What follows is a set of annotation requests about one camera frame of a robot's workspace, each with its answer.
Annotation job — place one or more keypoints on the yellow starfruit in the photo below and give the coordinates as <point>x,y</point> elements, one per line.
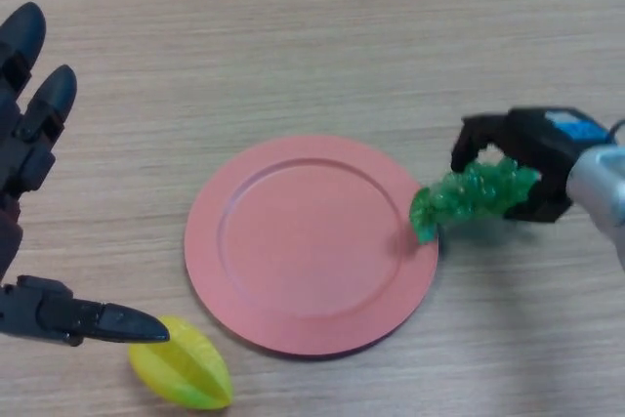
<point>185,373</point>

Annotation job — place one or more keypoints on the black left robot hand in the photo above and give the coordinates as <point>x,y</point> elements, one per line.
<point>19,163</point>

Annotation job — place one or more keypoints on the green grapes bunch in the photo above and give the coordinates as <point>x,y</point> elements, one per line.
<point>473,192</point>

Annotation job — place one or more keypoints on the pink round plate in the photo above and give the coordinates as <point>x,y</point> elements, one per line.
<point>307,246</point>

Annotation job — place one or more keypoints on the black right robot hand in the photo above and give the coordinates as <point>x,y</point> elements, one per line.
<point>542,141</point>

